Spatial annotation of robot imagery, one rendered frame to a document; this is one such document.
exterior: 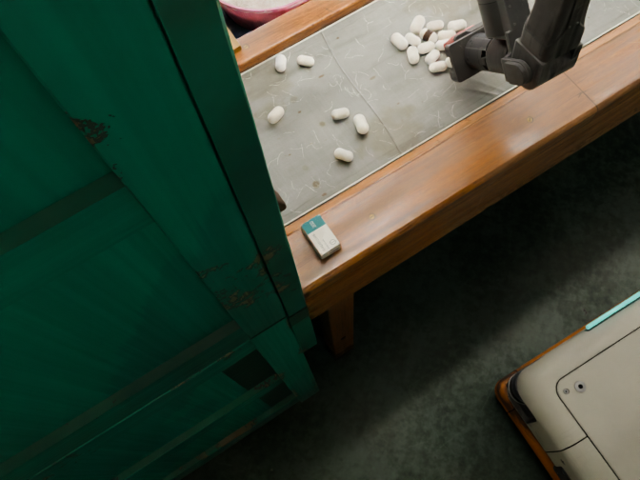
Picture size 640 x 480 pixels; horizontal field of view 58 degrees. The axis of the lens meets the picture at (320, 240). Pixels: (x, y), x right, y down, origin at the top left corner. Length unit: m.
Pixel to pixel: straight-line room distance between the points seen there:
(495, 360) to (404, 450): 0.35
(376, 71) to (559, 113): 0.32
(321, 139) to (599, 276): 1.05
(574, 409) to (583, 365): 0.10
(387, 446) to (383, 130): 0.89
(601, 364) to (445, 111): 0.70
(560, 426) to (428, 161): 0.70
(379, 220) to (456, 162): 0.16
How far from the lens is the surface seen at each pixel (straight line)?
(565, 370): 1.42
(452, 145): 0.98
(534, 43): 0.85
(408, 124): 1.02
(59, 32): 0.27
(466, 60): 1.01
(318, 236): 0.88
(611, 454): 1.43
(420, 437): 1.61
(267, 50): 1.10
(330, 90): 1.06
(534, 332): 1.71
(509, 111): 1.03
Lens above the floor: 1.60
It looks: 69 degrees down
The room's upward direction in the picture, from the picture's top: 8 degrees counter-clockwise
